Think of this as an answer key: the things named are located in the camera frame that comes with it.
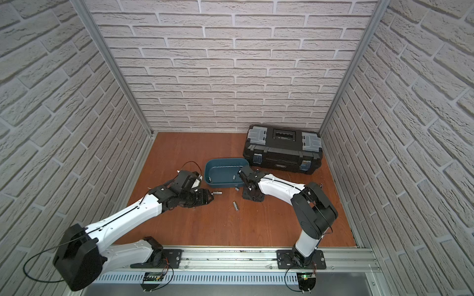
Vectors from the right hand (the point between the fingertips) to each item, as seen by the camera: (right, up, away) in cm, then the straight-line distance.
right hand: (251, 195), depth 90 cm
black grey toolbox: (+17, +24, +4) cm, 30 cm away
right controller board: (+20, -28, -21) cm, 41 cm away
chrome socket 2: (-22, +7, +6) cm, 24 cm away
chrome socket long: (-17, +1, +2) cm, 18 cm away
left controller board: (-41, -29, -19) cm, 54 cm away
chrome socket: (-8, +2, +4) cm, 9 cm away
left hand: (-18, +2, -10) cm, 21 cm away
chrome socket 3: (-9, +8, +7) cm, 14 cm away
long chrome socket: (-8, -5, -3) cm, 10 cm away
